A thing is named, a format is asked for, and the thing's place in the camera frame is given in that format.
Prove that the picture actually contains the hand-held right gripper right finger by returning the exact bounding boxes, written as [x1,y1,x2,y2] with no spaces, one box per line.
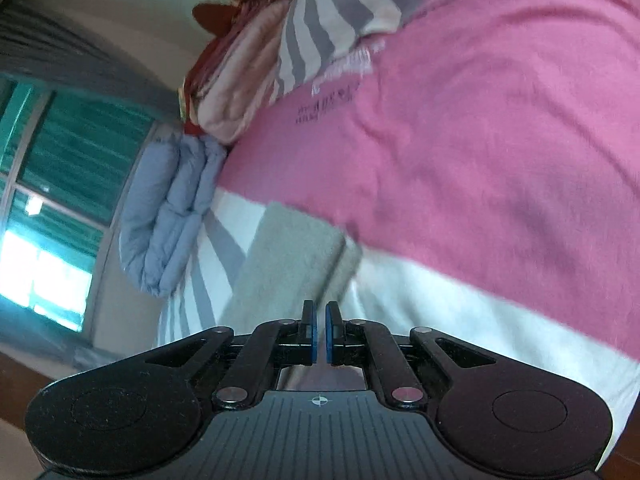
[325,300,499,414]

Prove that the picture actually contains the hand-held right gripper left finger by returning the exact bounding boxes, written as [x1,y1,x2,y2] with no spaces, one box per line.
[143,300,319,414]

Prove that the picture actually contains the beige pants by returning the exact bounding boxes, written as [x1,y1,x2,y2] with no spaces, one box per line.
[229,200,364,332]

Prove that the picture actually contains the blue folded duvet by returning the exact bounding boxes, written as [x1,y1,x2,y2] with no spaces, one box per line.
[119,132,229,299]

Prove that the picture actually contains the pink folded blanket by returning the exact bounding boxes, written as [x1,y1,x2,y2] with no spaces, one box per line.
[196,0,292,144]

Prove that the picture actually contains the red patterned pillow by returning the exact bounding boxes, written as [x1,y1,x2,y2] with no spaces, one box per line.
[177,0,251,137]

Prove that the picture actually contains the window with green shutters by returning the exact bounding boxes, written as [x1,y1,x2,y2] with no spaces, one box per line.
[0,72,159,334]

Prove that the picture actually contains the grey curtain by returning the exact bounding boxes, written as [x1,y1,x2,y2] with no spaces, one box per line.
[0,0,182,127]

